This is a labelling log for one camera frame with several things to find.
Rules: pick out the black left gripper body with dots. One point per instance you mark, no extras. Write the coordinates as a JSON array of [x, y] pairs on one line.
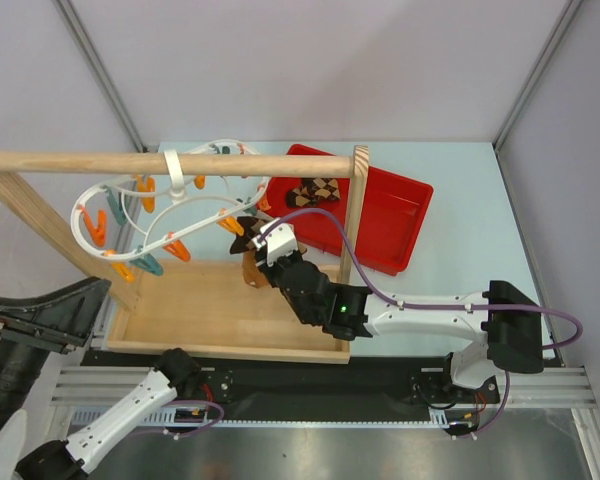
[[35, 334]]

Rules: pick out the brown argyle sock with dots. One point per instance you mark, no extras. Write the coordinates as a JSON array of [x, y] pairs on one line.
[[312, 192], [245, 232]]

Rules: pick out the white round clip hanger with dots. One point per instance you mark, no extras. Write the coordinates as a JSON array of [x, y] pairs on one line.
[[134, 220]]

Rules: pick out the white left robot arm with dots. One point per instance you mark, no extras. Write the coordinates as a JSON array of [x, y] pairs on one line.
[[125, 399]]

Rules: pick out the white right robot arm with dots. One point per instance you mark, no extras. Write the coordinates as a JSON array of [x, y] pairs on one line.
[[501, 325]]

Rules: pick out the orange and cream sock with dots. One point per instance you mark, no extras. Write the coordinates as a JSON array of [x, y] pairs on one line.
[[252, 276]]

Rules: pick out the wooden rack with tray base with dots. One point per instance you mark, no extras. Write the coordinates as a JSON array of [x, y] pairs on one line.
[[203, 307]]

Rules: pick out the red plastic tray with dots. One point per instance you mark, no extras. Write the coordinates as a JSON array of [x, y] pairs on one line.
[[393, 212]]

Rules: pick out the light blue table mat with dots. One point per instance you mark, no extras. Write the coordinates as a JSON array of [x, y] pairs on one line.
[[468, 238]]

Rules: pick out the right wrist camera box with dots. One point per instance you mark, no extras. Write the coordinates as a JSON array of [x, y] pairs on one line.
[[274, 240]]

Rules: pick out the aluminium mounting rail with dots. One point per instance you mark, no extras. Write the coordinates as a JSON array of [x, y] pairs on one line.
[[331, 396]]

